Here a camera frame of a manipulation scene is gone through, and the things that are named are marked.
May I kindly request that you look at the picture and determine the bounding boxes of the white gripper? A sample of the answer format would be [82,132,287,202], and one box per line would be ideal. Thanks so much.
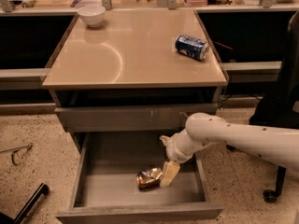
[159,130,200,188]

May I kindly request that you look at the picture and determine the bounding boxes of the crushed orange can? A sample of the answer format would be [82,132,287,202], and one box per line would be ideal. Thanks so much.
[136,168,163,189]

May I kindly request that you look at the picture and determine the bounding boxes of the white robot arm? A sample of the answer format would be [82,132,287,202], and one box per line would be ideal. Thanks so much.
[160,113,299,188]

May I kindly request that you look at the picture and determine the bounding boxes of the closed grey top drawer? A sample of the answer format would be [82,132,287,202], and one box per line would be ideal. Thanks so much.
[55,104,218,133]

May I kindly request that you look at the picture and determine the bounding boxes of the open grey middle drawer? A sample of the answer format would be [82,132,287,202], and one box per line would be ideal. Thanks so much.
[56,132,222,224]

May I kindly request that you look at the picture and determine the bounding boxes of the grey drawer cabinet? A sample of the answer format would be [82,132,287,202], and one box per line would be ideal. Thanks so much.
[43,9,228,147]

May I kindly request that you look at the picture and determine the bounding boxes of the blue soda can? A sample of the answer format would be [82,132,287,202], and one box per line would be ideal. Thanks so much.
[175,35,209,61]

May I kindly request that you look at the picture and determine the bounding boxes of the black office chair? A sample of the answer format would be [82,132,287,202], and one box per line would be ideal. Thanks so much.
[226,11,299,203]

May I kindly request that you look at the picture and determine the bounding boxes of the black chair leg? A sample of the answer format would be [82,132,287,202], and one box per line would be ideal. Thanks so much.
[0,183,50,224]

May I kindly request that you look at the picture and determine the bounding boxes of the eyeglasses on floor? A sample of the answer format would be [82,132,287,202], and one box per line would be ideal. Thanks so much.
[0,145,33,166]

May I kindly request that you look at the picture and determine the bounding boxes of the white bowl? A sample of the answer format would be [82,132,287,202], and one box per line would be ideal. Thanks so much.
[78,5,106,27]

